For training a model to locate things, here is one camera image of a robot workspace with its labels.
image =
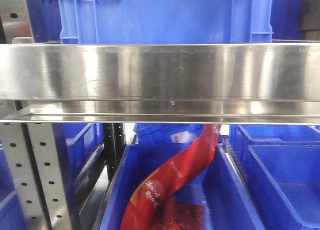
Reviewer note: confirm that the perforated steel shelf upright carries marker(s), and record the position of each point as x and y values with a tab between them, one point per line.
38	160

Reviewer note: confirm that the dark red textured packet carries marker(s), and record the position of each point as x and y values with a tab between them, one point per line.
178	215

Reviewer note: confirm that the blue bin behind centre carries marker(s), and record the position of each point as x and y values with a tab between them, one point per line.
152	133

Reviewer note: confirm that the red printed snack bag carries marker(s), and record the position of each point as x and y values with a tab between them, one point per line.
170	177

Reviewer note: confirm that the blue bin right lower shelf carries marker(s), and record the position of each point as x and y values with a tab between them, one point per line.
280	166

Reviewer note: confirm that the blue bin centre lower shelf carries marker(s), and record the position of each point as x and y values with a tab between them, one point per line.
225	200

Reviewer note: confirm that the blue bin left lower shelf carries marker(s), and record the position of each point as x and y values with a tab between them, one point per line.
82	140

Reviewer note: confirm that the large blue crate upper shelf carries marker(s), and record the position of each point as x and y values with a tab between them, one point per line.
165	21

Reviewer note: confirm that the blue bin shelf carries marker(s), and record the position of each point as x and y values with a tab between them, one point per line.
225	200
82	140
280	166

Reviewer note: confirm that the stainless steel shelf beam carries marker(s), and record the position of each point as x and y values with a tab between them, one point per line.
272	83

